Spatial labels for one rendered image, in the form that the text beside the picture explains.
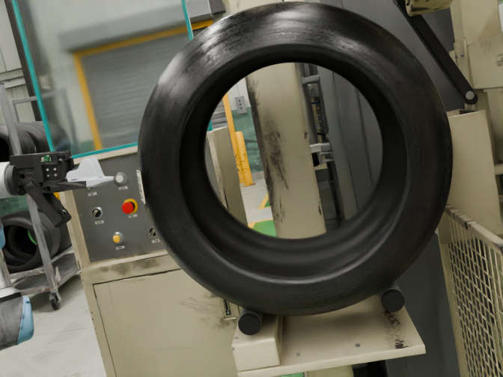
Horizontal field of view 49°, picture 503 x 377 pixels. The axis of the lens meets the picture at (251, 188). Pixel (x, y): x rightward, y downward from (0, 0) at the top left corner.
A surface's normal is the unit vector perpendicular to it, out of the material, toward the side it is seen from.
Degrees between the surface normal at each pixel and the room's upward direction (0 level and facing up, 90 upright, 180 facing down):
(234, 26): 43
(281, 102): 90
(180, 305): 90
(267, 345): 90
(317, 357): 0
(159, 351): 90
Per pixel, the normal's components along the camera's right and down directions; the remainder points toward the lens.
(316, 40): -0.05, -0.03
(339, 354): -0.20, -0.97
